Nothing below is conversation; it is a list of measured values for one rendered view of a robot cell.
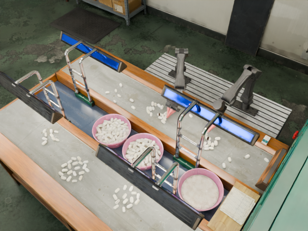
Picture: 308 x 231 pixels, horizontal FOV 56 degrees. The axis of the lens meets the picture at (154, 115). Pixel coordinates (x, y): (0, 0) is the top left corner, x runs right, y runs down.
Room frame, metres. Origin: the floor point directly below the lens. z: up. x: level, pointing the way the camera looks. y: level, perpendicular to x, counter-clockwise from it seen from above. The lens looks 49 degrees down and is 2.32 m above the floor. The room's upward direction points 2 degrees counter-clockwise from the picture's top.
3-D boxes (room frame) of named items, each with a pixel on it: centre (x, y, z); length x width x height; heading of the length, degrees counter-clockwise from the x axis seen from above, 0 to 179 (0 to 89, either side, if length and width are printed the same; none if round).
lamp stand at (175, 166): (0.72, 0.00, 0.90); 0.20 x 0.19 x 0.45; 50
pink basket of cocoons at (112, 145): (1.22, 0.29, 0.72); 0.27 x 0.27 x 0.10
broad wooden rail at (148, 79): (1.57, -0.15, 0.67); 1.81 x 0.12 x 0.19; 50
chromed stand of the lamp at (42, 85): (1.34, 0.75, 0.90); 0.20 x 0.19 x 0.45; 50
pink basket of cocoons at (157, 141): (1.04, 0.08, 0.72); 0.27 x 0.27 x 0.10
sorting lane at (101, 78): (1.41, -0.01, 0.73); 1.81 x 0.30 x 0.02; 50
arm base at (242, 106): (1.46, -0.70, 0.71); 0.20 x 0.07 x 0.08; 51
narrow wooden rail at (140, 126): (1.27, 0.10, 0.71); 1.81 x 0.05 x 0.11; 50
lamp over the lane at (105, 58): (1.71, 0.44, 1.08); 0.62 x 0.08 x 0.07; 50
